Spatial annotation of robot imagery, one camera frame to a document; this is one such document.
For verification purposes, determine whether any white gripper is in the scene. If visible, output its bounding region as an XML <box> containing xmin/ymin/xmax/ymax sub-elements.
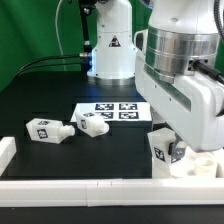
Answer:
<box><xmin>135</xmin><ymin>51</ymin><xmax>224</xmax><ymax>159</ymax></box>

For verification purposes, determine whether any white round stool seat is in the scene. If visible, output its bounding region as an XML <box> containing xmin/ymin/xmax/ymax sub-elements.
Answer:
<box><xmin>177</xmin><ymin>148</ymin><xmax>224</xmax><ymax>178</ymax></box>

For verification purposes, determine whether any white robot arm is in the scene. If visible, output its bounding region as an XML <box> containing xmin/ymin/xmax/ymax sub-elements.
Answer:
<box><xmin>87</xmin><ymin>0</ymin><xmax>224</xmax><ymax>158</ymax></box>

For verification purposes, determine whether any white marker sheet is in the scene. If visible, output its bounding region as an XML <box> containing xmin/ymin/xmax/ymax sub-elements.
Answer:
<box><xmin>71</xmin><ymin>102</ymin><xmax>151</xmax><ymax>122</ymax></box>

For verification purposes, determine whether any white front fence bar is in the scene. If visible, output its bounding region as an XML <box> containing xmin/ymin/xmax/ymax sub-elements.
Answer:
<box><xmin>0</xmin><ymin>178</ymin><xmax>224</xmax><ymax>207</ymax></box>

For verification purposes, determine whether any white fence bar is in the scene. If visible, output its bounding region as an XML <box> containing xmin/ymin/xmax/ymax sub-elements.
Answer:
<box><xmin>0</xmin><ymin>178</ymin><xmax>224</xmax><ymax>207</ymax></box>
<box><xmin>0</xmin><ymin>137</ymin><xmax>16</xmax><ymax>176</ymax></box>

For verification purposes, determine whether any white left fence bar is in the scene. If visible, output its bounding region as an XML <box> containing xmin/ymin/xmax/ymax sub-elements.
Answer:
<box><xmin>0</xmin><ymin>137</ymin><xmax>16</xmax><ymax>176</ymax></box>

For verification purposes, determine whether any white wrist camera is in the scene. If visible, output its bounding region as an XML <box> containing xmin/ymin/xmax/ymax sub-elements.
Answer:
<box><xmin>134</xmin><ymin>29</ymin><xmax>148</xmax><ymax>54</ymax></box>

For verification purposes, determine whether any black vertical cable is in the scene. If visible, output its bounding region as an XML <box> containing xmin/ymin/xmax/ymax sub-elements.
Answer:
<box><xmin>78</xmin><ymin>0</ymin><xmax>98</xmax><ymax>72</ymax></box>

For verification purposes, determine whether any upper black cable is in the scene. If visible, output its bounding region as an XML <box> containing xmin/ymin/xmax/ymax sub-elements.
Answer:
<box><xmin>18</xmin><ymin>53</ymin><xmax>93</xmax><ymax>73</ymax></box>

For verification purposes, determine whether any lower black cable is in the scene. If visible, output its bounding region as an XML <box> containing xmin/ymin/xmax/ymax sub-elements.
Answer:
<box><xmin>17</xmin><ymin>59</ymin><xmax>92</xmax><ymax>78</ymax></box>

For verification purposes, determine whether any grey thin cable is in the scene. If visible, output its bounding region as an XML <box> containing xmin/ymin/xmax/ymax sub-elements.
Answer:
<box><xmin>54</xmin><ymin>0</ymin><xmax>68</xmax><ymax>72</ymax></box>

